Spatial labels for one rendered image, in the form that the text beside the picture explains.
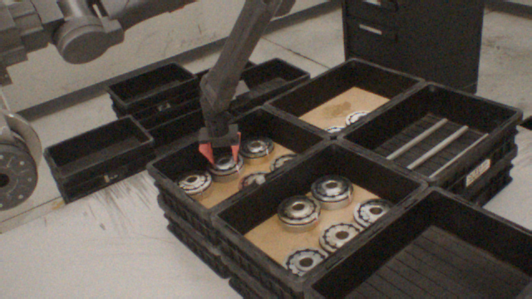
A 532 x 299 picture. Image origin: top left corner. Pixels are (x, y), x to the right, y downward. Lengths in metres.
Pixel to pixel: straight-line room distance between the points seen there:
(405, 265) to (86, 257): 0.86
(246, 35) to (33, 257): 0.91
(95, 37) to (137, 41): 3.41
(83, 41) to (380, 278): 0.73
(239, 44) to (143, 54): 3.17
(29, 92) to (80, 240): 2.61
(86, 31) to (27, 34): 0.08
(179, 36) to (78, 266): 3.04
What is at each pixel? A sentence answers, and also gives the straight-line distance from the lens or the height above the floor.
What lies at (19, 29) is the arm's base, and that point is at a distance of 0.81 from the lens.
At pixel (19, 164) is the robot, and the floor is 1.15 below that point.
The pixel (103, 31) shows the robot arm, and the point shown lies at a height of 1.42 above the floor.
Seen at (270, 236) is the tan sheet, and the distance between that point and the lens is 1.24.
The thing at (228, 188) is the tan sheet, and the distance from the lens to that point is 1.41.
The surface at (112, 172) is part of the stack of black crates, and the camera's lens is 2.20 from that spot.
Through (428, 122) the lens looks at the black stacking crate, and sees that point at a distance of 1.61.
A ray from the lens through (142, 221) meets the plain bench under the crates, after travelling 1.60.
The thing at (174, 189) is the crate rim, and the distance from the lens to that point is 1.28.
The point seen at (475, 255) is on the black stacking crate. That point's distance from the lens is 1.20.
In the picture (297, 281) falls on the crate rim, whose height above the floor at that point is 0.93.
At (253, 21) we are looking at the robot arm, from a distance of 1.07.
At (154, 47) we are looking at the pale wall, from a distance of 4.29.
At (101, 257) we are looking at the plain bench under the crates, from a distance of 1.53.
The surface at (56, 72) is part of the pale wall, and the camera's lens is 4.12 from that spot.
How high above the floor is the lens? 1.66
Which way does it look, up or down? 33 degrees down
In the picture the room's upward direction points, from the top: 9 degrees counter-clockwise
